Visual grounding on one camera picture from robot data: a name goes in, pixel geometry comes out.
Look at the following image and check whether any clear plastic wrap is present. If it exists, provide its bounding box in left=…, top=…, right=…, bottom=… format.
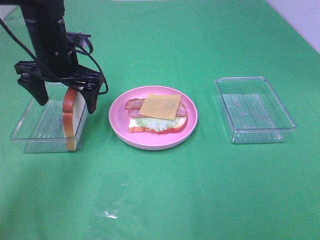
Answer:
left=87, top=171, right=129, bottom=240

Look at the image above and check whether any green lettuce leaf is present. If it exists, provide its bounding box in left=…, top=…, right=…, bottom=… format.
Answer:
left=134, top=117, right=184, bottom=132

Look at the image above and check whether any bread slice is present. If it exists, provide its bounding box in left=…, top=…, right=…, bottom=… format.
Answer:
left=62, top=87, right=87, bottom=152
left=128, top=116, right=188, bottom=134

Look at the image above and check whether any green tablecloth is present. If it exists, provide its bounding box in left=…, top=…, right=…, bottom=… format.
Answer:
left=0, top=0, right=320, bottom=240

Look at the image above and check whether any clear left plastic container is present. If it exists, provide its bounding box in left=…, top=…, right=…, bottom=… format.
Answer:
left=11, top=83, right=89, bottom=153

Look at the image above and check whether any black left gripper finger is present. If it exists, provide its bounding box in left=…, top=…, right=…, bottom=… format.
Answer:
left=80, top=87, right=100, bottom=114
left=17, top=76, right=48, bottom=106

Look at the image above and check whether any yellow cheese slice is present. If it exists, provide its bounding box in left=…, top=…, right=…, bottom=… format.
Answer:
left=139, top=93, right=181, bottom=120

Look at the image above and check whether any clear plastic container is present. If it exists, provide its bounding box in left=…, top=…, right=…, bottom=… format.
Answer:
left=214, top=76, right=297, bottom=144
left=11, top=83, right=89, bottom=153

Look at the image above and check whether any clear right plastic container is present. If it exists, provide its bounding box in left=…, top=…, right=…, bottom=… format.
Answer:
left=214, top=76, right=297, bottom=144

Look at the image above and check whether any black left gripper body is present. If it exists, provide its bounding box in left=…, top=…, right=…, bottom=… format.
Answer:
left=14, top=48, right=105, bottom=94

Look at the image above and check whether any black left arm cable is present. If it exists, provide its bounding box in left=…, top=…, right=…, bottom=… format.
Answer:
left=0, top=17, right=110, bottom=96

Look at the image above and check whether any pink plate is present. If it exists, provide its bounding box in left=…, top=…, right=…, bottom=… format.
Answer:
left=108, top=85, right=198, bottom=151

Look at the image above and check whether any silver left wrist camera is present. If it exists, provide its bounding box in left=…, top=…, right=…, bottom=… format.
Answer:
left=66, top=32, right=93, bottom=49

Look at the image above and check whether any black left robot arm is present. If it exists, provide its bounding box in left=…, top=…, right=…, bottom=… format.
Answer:
left=14, top=0, right=107, bottom=114

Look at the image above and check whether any bacon strip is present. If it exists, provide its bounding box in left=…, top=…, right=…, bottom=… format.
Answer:
left=125, top=98, right=145, bottom=110
left=127, top=102, right=188, bottom=118

